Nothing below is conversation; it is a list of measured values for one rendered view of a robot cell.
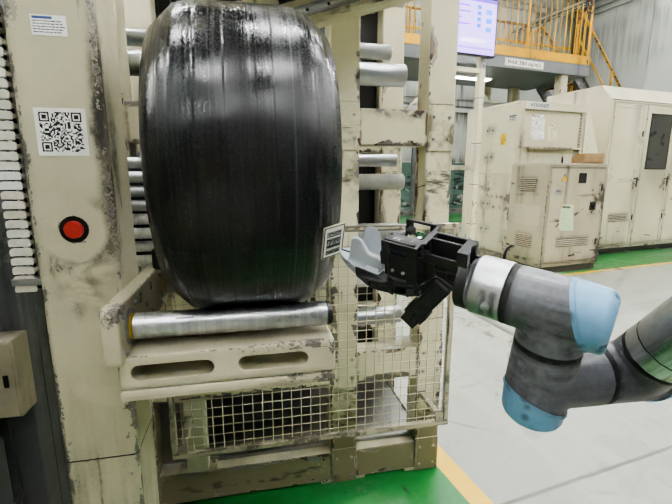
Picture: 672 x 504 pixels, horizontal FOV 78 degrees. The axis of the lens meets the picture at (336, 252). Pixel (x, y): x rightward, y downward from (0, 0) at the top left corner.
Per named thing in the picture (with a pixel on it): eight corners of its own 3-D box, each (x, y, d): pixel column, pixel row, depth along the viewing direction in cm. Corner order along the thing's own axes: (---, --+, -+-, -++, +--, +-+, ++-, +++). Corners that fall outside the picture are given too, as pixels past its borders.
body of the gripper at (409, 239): (403, 216, 59) (487, 234, 53) (405, 265, 64) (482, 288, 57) (374, 240, 54) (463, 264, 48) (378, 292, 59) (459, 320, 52)
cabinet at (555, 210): (540, 275, 468) (551, 163, 444) (503, 265, 522) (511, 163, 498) (598, 269, 499) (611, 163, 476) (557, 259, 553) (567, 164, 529)
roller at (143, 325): (122, 335, 67) (125, 308, 69) (130, 343, 71) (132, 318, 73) (334, 319, 74) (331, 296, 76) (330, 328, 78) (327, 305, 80)
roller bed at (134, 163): (114, 269, 110) (102, 154, 104) (129, 258, 124) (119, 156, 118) (192, 266, 114) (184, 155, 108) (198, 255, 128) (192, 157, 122)
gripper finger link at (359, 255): (338, 224, 63) (390, 238, 58) (342, 257, 66) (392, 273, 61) (325, 233, 61) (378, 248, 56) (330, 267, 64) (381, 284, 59)
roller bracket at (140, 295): (103, 371, 65) (96, 311, 63) (157, 296, 103) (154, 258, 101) (126, 368, 65) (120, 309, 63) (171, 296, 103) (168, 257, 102)
